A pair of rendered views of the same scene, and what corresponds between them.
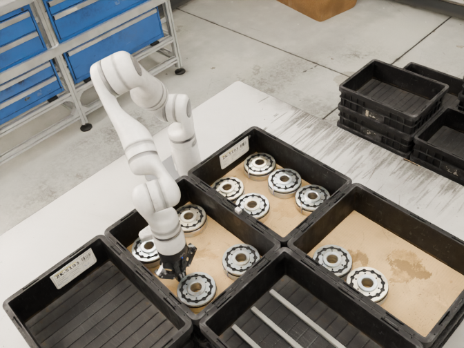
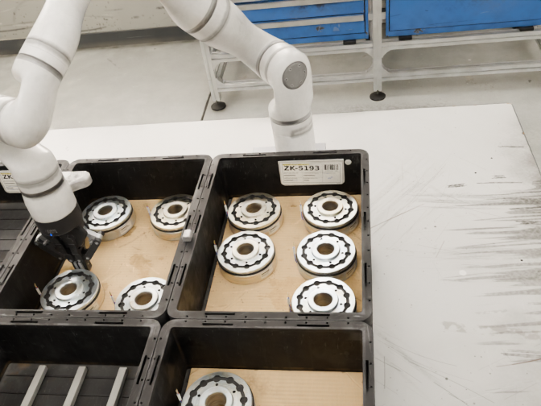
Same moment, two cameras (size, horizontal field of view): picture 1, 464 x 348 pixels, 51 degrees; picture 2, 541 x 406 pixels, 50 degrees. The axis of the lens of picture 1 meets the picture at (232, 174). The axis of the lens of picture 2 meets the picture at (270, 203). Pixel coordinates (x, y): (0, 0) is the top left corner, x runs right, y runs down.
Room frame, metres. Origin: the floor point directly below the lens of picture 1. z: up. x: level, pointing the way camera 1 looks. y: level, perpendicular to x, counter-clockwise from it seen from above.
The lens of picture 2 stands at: (0.54, -0.65, 1.59)
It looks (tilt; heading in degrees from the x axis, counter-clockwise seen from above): 41 degrees down; 51
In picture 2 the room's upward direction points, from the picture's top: 10 degrees counter-clockwise
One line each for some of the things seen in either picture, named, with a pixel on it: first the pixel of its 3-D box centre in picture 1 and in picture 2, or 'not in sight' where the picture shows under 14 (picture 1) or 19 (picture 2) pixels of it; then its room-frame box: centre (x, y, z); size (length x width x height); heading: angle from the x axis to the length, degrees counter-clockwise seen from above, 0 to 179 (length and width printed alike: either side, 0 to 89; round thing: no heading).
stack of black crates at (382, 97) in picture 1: (387, 123); not in sight; (1.81, -0.79, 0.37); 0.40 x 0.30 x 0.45; 39
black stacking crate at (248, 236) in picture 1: (192, 252); (120, 250); (0.82, 0.14, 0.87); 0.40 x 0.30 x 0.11; 38
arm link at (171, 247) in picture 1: (163, 230); (51, 186); (0.77, 0.18, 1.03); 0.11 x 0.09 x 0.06; 38
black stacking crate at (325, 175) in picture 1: (268, 191); (283, 248); (1.00, -0.10, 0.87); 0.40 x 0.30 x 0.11; 38
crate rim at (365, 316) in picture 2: (267, 179); (280, 227); (1.00, -0.10, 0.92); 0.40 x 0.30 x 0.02; 38
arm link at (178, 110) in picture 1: (178, 117); (286, 84); (1.29, 0.15, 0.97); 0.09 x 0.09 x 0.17; 75
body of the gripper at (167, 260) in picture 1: (173, 253); (62, 225); (0.76, 0.17, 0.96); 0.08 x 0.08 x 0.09
